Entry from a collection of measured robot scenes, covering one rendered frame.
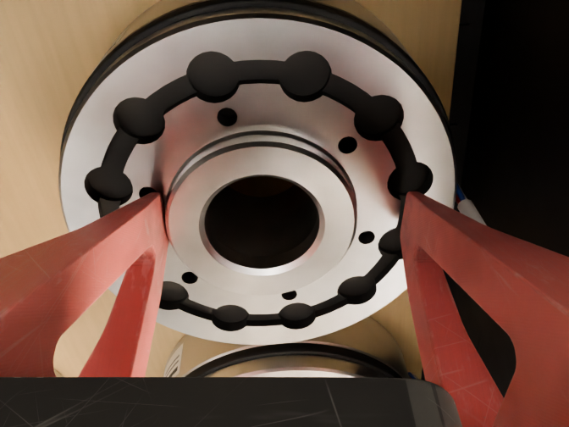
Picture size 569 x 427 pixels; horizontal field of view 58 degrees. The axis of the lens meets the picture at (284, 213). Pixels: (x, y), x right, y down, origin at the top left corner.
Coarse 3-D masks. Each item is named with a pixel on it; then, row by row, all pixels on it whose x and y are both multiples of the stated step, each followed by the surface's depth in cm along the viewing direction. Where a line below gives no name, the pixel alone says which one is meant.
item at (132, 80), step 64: (128, 64) 11; (192, 64) 11; (256, 64) 11; (320, 64) 11; (384, 64) 11; (128, 128) 12; (192, 128) 12; (256, 128) 12; (320, 128) 12; (384, 128) 12; (64, 192) 13; (128, 192) 13; (384, 192) 13; (448, 192) 13; (384, 256) 15; (192, 320) 15; (256, 320) 16; (320, 320) 16
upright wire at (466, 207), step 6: (456, 186) 14; (456, 192) 14; (462, 192) 14; (456, 198) 14; (462, 198) 14; (462, 204) 14; (468, 204) 13; (462, 210) 13; (468, 210) 13; (474, 210) 13; (468, 216) 13; (474, 216) 13; (480, 216) 13; (480, 222) 13
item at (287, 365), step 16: (224, 368) 18; (240, 368) 17; (256, 368) 17; (272, 368) 17; (288, 368) 17; (304, 368) 17; (320, 368) 17; (336, 368) 17; (352, 368) 18; (368, 368) 18
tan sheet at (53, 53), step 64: (0, 0) 13; (64, 0) 13; (128, 0) 13; (384, 0) 13; (448, 0) 13; (0, 64) 14; (64, 64) 14; (448, 64) 14; (0, 128) 15; (0, 192) 16; (256, 192) 17; (0, 256) 18; (384, 320) 20
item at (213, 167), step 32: (192, 160) 12; (224, 160) 12; (256, 160) 12; (288, 160) 12; (320, 160) 12; (192, 192) 12; (320, 192) 12; (352, 192) 13; (192, 224) 13; (320, 224) 13; (352, 224) 13; (192, 256) 13; (224, 256) 14; (288, 256) 14; (320, 256) 13; (224, 288) 14; (256, 288) 14; (288, 288) 14
